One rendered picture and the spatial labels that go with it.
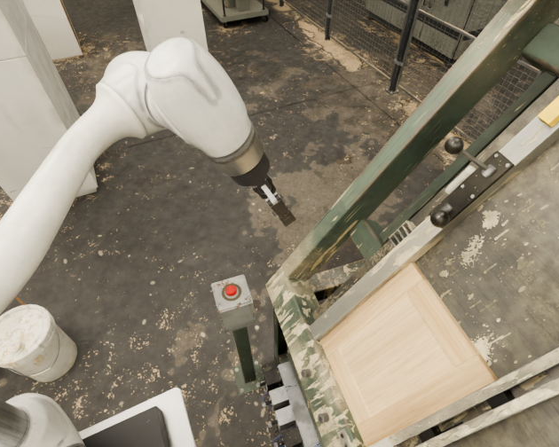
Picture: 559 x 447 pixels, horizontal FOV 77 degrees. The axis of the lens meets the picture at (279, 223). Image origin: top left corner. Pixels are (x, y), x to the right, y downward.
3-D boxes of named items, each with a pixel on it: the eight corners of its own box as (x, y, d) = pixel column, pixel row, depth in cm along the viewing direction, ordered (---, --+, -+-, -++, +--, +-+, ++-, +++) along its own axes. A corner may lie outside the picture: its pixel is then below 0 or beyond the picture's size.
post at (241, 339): (242, 373, 191) (226, 310, 134) (253, 369, 193) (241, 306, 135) (245, 384, 188) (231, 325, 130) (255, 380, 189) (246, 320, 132)
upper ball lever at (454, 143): (482, 176, 79) (437, 145, 76) (496, 163, 77) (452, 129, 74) (489, 184, 76) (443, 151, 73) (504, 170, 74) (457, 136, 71)
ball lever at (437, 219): (435, 208, 85) (424, 220, 74) (447, 197, 83) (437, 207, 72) (447, 219, 84) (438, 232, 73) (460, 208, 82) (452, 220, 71)
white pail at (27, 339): (24, 343, 202) (-31, 306, 166) (79, 323, 210) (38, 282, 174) (24, 397, 183) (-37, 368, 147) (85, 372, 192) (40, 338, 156)
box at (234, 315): (217, 306, 135) (210, 282, 121) (247, 297, 138) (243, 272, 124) (224, 334, 128) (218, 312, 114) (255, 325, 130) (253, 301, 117)
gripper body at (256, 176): (271, 158, 58) (289, 188, 65) (249, 131, 63) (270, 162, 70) (234, 184, 58) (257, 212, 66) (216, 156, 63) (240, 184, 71)
